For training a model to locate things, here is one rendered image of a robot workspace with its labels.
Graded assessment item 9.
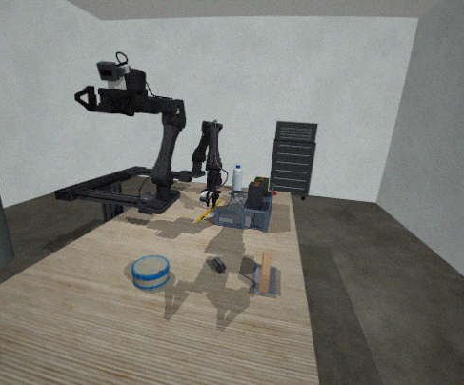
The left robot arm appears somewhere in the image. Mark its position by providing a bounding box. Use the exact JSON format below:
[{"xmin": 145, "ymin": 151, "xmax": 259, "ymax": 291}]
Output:
[{"xmin": 187, "ymin": 121, "xmax": 223, "ymax": 187}]

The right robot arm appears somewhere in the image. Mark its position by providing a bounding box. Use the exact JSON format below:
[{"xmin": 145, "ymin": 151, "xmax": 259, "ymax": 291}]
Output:
[{"xmin": 96, "ymin": 61, "xmax": 186, "ymax": 210}]

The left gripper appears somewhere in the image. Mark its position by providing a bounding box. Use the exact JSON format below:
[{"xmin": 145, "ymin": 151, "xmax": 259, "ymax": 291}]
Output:
[{"xmin": 200, "ymin": 182, "xmax": 221, "ymax": 207}]

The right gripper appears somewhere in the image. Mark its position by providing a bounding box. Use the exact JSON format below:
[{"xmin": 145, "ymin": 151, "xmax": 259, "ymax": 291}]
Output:
[{"xmin": 74, "ymin": 76, "xmax": 136, "ymax": 116}]

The white bottle with blue cap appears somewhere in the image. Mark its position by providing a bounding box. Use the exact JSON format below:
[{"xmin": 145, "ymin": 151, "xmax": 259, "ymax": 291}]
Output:
[{"xmin": 232, "ymin": 165, "xmax": 243, "ymax": 191}]

